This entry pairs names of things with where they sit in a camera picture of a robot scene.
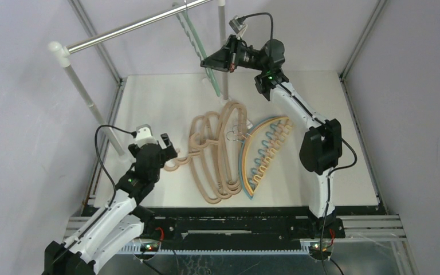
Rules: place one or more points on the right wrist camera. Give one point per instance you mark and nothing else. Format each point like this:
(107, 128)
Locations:
(238, 25)

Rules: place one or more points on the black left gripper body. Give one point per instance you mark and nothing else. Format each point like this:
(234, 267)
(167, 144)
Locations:
(162, 161)

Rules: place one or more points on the beige plastic hanger top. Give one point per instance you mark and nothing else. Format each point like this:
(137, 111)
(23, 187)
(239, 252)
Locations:
(225, 178)

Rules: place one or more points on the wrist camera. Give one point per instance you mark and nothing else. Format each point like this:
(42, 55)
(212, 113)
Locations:
(238, 25)
(144, 135)

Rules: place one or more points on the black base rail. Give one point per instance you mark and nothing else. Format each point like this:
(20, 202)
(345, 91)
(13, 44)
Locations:
(242, 229)

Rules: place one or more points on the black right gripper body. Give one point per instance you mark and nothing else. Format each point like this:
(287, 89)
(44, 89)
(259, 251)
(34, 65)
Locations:
(234, 52)

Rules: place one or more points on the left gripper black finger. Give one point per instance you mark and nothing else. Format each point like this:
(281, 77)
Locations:
(135, 151)
(169, 152)

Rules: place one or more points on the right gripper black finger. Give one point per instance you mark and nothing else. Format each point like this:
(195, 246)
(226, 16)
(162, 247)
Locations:
(222, 55)
(221, 64)

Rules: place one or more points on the beige plastic hanger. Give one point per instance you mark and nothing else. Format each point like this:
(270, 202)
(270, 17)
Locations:
(225, 178)
(202, 159)
(220, 186)
(226, 174)

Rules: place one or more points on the white rack foot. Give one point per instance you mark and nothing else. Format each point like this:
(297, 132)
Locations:
(221, 98)

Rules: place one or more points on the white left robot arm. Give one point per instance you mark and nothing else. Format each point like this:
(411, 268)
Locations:
(121, 219)

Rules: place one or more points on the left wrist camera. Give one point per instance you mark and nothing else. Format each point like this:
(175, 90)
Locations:
(144, 135)

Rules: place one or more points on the beige plastic hanger leftmost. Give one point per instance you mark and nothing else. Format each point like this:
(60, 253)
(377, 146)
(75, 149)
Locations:
(202, 159)

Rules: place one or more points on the blue wire hanger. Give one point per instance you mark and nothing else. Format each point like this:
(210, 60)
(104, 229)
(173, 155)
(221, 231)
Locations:
(244, 149)

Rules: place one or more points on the green wire hanger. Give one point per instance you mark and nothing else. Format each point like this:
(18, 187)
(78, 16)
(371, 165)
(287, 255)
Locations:
(195, 41)

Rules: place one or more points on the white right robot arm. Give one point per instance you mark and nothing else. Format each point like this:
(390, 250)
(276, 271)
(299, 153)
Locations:
(321, 146)

